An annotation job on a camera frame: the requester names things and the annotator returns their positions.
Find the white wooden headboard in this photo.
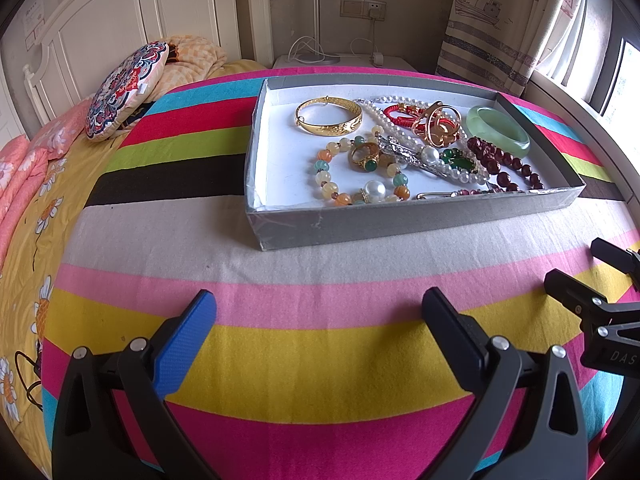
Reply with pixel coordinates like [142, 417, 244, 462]
[22, 0, 273, 126]

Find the white nightstand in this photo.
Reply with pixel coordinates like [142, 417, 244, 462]
[272, 54, 418, 76]

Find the gold ring with green stone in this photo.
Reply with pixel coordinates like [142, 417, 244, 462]
[348, 141, 383, 173]

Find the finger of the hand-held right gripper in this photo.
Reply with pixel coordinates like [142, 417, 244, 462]
[590, 237, 640, 286]
[544, 269, 640, 339]

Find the printed beige curtain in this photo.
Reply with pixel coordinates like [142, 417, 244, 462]
[435, 0, 566, 98]

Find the green jade bangle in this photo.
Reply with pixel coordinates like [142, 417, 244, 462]
[466, 105, 532, 157]

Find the yellow floral bedsheet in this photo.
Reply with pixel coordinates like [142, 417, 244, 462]
[0, 60, 268, 461]

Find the beige wall socket panel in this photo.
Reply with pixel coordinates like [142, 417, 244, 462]
[340, 0, 388, 22]

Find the white window sill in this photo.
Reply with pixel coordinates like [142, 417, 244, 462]
[522, 67, 640, 201]

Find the grey cardboard box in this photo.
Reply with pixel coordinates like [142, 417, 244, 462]
[244, 76, 587, 252]

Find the white floor lamp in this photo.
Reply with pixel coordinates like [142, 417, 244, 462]
[295, 0, 341, 65]

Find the orange checked blanket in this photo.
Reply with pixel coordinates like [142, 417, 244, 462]
[150, 35, 228, 98]

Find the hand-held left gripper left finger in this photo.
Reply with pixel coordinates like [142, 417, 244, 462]
[51, 289, 218, 480]

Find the colourful gem hair clip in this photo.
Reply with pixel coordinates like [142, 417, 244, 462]
[415, 187, 501, 201]

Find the white coiled cable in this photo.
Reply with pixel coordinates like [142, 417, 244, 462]
[287, 35, 326, 63]

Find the dark red bead bracelet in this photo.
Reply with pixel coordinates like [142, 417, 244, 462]
[466, 136, 546, 193]

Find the window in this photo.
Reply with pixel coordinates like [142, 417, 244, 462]
[597, 35, 640, 136]

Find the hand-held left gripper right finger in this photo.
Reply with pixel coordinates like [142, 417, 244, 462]
[421, 287, 590, 480]

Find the white sheer curtain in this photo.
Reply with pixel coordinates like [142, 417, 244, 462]
[535, 0, 621, 111]

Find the silver brooch with pearl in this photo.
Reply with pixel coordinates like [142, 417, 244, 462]
[372, 132, 451, 178]

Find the round patterned cushion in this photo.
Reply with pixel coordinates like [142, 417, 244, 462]
[84, 41, 170, 142]

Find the red cord bracelet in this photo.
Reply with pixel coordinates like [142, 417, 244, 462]
[382, 102, 461, 133]

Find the green jade pendant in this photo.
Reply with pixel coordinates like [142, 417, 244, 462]
[440, 147, 476, 173]

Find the colourful striped cloth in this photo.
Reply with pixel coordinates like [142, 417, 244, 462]
[40, 66, 640, 480]

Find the gold bangle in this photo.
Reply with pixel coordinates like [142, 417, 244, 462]
[295, 96, 363, 138]

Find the multicolour bead bracelet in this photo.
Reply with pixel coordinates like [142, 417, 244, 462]
[314, 134, 412, 207]

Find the white charger with cable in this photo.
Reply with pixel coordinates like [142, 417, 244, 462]
[350, 17, 386, 67]

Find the pink floral quilt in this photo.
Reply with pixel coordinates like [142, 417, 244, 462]
[0, 97, 96, 271]

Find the white pearl necklace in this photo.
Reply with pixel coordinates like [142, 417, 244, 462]
[357, 96, 493, 185]

